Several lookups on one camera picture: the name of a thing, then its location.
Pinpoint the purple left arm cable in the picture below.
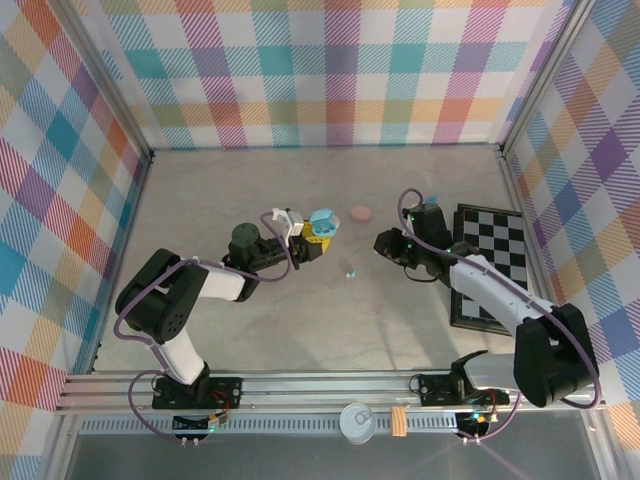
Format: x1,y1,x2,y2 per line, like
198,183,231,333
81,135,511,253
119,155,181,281
113,209,301,445

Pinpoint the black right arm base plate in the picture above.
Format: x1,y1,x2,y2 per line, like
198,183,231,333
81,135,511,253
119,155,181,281
417,373,512,409

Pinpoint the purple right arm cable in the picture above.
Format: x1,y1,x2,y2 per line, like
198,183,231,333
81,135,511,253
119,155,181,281
397,187,601,444

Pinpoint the black electronics bracket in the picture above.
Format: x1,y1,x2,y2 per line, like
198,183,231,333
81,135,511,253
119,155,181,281
171,408,234,447
455,408,497,445

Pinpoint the black framed chessboard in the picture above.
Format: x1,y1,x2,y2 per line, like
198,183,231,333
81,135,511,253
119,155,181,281
449,202,529,336

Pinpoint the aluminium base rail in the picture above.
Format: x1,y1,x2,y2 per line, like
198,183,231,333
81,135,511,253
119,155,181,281
53,368,610,417

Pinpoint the silver tin can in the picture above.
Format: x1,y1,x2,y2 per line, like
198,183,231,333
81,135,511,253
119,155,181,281
338,402,376,445

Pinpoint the aluminium side rail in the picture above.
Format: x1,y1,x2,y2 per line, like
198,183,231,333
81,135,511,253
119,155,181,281
87,157,154,376

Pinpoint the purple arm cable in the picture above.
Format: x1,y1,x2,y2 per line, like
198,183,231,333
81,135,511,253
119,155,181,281
397,187,601,444
113,209,301,445

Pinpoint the aluminium frame post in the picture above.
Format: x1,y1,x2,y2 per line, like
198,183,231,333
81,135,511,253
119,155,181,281
499,0,599,159
58,0,156,166

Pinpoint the slotted grey metal strip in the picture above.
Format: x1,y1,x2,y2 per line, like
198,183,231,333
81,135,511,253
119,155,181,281
78,417,464,437

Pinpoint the closed-type blue earbud case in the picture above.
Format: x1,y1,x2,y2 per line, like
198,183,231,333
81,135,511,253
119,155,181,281
308,207,342,239

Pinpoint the thin black wire loop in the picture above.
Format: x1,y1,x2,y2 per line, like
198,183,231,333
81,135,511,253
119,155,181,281
397,262,439,285

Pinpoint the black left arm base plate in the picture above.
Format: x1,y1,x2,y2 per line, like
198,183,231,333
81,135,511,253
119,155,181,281
151,375,245,412

